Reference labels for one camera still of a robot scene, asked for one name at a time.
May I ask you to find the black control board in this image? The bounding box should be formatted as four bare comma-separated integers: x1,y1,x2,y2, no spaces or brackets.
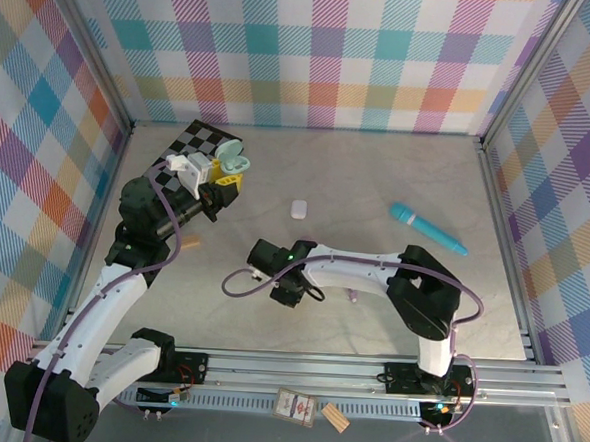
136,384,191,407
420,398,458,427

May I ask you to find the green earbud charging case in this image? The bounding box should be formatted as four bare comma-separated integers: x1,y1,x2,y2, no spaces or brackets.
212,137,254,175

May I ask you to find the grey slotted cable duct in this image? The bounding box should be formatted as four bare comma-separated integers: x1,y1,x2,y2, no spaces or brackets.
112,382,425,424

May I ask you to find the aluminium right side rail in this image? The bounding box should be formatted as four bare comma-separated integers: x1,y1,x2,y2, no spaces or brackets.
464,136,551,365

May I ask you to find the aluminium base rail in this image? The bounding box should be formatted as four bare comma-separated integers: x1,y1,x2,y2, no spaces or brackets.
29,334,576,414

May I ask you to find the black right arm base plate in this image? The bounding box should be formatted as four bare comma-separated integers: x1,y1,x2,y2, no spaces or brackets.
382,361,477,399

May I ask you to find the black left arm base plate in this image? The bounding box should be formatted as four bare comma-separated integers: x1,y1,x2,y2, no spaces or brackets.
162,350,211,385

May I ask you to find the aluminium left frame post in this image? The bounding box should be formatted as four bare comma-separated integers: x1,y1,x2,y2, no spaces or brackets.
29,0,142,132

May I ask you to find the teal cylindrical tube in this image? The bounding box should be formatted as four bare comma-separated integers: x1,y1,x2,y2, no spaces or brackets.
386,201,472,257

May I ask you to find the aluminium right frame post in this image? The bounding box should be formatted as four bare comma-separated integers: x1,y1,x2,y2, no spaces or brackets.
479,0,588,152

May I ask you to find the playing card box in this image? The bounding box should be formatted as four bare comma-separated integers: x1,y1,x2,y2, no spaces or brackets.
272,387,320,429

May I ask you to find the aluminium frame post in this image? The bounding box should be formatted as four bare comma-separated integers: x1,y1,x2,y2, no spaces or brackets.
479,0,588,152
29,0,142,132

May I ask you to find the black left control board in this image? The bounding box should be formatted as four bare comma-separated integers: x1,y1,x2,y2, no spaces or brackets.
136,384,191,407

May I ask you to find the black right control board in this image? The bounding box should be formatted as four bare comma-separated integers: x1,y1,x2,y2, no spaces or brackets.
420,398,458,427

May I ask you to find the black and grey chessboard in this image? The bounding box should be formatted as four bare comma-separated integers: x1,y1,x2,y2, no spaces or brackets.
148,116,246,199

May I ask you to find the aluminium left side rail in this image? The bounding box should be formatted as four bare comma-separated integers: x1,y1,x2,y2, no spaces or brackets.
57,119,135,327

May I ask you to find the striped wooden block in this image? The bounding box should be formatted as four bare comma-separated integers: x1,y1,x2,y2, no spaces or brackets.
319,402,353,435

